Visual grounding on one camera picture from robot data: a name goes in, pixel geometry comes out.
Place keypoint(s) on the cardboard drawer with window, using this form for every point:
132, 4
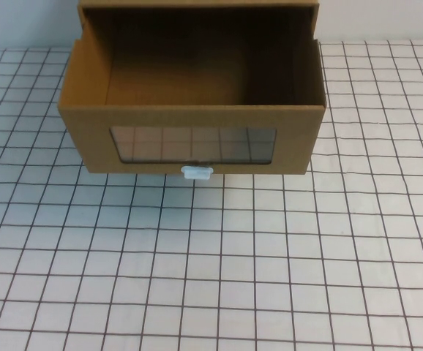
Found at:
87, 139

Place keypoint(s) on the brown cardboard shoe box shell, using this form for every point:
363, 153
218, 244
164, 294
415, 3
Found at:
197, 3

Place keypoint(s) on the white grid-patterned table cover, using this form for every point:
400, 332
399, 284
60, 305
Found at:
211, 263

